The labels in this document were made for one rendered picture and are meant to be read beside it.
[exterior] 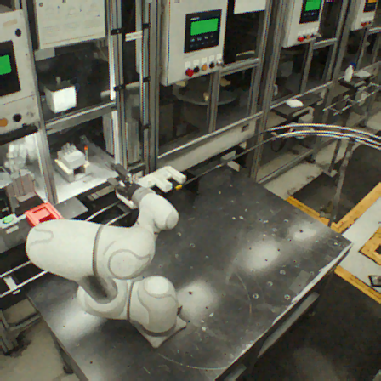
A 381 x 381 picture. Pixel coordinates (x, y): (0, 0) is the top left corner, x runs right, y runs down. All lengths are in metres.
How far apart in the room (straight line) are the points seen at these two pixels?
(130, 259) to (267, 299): 1.05
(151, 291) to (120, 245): 0.58
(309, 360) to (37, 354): 1.62
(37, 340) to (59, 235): 1.64
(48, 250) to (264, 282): 1.19
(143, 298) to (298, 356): 1.30
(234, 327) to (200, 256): 0.43
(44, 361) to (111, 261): 1.63
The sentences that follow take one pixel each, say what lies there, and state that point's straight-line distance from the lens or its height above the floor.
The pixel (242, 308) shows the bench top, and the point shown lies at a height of 0.68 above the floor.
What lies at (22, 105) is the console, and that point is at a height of 1.47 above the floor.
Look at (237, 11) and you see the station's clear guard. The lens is 2.32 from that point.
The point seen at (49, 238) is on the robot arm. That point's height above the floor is 1.45.
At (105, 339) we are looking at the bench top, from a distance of 1.69.
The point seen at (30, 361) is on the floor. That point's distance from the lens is 2.50.
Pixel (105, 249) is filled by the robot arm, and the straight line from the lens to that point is 0.93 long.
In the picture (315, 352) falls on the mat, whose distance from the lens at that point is 2.56.
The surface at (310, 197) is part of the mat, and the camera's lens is 3.61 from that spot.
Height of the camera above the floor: 2.13
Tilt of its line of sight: 38 degrees down
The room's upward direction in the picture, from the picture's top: 3 degrees clockwise
